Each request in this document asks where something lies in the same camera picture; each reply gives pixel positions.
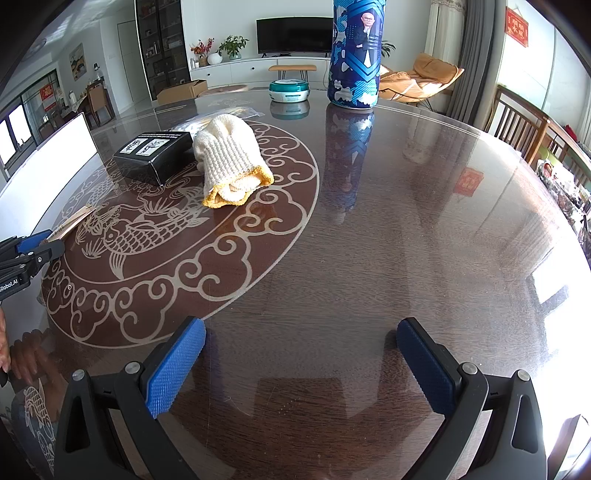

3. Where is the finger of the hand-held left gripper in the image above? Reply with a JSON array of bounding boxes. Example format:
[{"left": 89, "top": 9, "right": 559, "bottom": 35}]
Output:
[
  {"left": 18, "top": 242, "right": 66, "bottom": 278},
  {"left": 0, "top": 230, "right": 54, "bottom": 261}
]

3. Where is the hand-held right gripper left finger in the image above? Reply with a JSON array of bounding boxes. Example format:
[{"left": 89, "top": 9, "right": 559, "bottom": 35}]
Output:
[{"left": 53, "top": 316, "right": 207, "bottom": 480}]

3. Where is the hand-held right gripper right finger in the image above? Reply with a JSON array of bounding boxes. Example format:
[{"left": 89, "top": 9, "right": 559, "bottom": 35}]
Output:
[{"left": 396, "top": 318, "right": 548, "bottom": 480}]

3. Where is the tan paper packet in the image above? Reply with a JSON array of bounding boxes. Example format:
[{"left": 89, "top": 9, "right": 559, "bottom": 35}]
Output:
[{"left": 46, "top": 205, "right": 98, "bottom": 241}]

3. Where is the white storage container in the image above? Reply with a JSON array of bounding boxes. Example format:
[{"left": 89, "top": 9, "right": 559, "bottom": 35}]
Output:
[{"left": 0, "top": 113, "right": 100, "bottom": 217}]

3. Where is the person's left hand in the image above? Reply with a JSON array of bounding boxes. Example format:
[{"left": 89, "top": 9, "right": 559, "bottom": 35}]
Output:
[{"left": 0, "top": 307, "right": 12, "bottom": 374}]

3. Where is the window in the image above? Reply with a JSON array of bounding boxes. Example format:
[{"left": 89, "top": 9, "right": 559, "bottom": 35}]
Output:
[{"left": 0, "top": 104, "right": 33, "bottom": 162}]

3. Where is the black cardboard box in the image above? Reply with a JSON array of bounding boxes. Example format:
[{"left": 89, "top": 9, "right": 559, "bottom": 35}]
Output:
[{"left": 113, "top": 130, "right": 195, "bottom": 186}]

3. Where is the brown wooden chair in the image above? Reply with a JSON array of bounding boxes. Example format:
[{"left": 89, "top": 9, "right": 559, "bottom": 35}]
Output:
[{"left": 85, "top": 83, "right": 116, "bottom": 127}]

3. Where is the long cream knitted glove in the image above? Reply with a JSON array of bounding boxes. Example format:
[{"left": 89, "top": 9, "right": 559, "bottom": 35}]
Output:
[{"left": 191, "top": 114, "right": 274, "bottom": 208}]

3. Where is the brown cardboard box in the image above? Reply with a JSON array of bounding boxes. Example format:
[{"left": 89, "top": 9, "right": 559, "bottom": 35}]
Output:
[{"left": 157, "top": 79, "right": 208, "bottom": 104}]

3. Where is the colourful clutter pile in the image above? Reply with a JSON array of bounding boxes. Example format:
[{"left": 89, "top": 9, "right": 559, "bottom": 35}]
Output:
[{"left": 536, "top": 157, "right": 591, "bottom": 217}]

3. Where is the dark glass display cabinet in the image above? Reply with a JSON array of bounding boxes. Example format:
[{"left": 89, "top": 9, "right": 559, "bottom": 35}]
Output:
[{"left": 135, "top": 0, "right": 192, "bottom": 100}]

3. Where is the clear plastic bag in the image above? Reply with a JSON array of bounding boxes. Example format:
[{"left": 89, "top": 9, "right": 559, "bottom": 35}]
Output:
[{"left": 173, "top": 106, "right": 264, "bottom": 132}]

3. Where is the red flower arrangement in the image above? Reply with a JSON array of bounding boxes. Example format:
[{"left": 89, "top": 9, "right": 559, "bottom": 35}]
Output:
[{"left": 189, "top": 38, "right": 215, "bottom": 68}]

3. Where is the slatted wooden chair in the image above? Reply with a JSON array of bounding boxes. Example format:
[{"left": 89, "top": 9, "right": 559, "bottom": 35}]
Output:
[
  {"left": 492, "top": 85, "right": 552, "bottom": 160},
  {"left": 531, "top": 124, "right": 591, "bottom": 185}
]

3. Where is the white television cabinet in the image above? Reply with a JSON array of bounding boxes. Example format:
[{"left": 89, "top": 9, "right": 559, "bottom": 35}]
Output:
[{"left": 189, "top": 55, "right": 333, "bottom": 88}]

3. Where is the green leafy potted plant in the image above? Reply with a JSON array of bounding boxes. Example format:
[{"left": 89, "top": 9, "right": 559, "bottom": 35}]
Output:
[{"left": 217, "top": 35, "right": 249, "bottom": 61}]

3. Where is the orange lounge chair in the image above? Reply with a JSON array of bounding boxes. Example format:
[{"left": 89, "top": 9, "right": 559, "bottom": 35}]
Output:
[{"left": 379, "top": 53, "right": 465, "bottom": 109}]

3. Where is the teal and white round device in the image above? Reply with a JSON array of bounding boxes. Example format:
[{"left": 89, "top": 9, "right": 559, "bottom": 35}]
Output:
[{"left": 269, "top": 78, "right": 311, "bottom": 103}]

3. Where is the wooden bench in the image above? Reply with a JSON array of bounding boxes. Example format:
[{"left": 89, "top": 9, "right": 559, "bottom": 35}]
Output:
[{"left": 269, "top": 65, "right": 317, "bottom": 86}]

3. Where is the grey curtain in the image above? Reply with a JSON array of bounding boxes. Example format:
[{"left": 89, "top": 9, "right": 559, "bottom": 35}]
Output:
[{"left": 445, "top": 0, "right": 506, "bottom": 125}]

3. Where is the blue patterned cylinder tube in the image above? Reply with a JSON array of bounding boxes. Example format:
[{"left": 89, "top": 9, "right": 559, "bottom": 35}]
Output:
[{"left": 327, "top": 0, "right": 384, "bottom": 112}]

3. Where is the black flat television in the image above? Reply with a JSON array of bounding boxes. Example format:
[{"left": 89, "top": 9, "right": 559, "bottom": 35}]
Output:
[{"left": 256, "top": 17, "right": 333, "bottom": 55}]

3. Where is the white curtain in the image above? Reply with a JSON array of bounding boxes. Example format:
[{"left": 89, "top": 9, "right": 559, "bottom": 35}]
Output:
[{"left": 427, "top": 0, "right": 455, "bottom": 61}]

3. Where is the framed wall painting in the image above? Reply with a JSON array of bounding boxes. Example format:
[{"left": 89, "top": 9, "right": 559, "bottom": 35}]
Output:
[{"left": 69, "top": 43, "right": 87, "bottom": 77}]

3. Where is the red wall hanging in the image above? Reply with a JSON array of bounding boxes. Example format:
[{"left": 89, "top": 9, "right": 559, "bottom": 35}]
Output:
[{"left": 505, "top": 6, "right": 529, "bottom": 48}]

